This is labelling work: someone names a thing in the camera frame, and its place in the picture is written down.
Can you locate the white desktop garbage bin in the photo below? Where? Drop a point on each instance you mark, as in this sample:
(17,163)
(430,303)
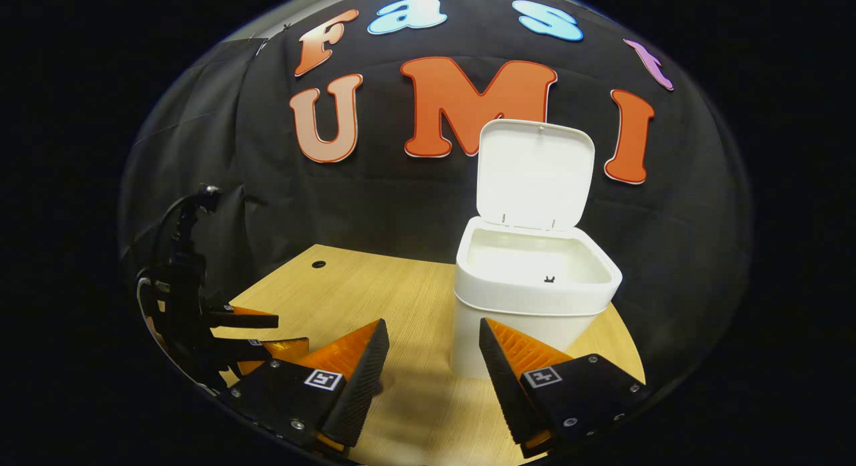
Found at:
(528,299)

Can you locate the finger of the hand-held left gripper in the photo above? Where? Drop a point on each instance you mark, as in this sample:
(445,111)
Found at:
(247,317)
(274,351)

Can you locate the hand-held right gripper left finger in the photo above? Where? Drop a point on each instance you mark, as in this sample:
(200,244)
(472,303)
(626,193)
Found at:
(358,379)

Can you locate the wooden desktop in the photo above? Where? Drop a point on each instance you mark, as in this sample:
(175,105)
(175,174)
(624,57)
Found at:
(401,299)

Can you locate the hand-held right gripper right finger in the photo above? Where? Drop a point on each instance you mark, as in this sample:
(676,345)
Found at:
(511,386)

